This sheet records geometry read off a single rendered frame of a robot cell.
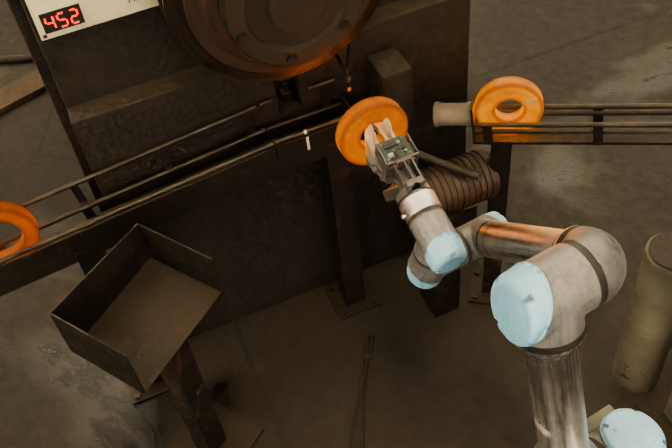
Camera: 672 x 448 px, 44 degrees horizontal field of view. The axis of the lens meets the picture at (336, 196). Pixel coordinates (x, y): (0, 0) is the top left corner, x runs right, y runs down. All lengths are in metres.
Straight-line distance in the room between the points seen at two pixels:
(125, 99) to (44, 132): 1.44
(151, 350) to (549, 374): 0.81
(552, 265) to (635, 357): 0.96
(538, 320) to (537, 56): 2.09
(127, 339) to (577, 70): 2.03
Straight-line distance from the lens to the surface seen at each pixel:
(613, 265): 1.35
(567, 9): 3.53
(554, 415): 1.46
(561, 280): 1.31
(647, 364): 2.26
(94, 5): 1.77
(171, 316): 1.80
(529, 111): 1.98
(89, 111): 1.88
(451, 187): 2.06
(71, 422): 2.47
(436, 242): 1.56
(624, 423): 1.64
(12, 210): 1.91
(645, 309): 2.09
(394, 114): 1.73
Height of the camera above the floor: 2.02
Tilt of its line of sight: 47 degrees down
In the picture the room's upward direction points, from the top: 8 degrees counter-clockwise
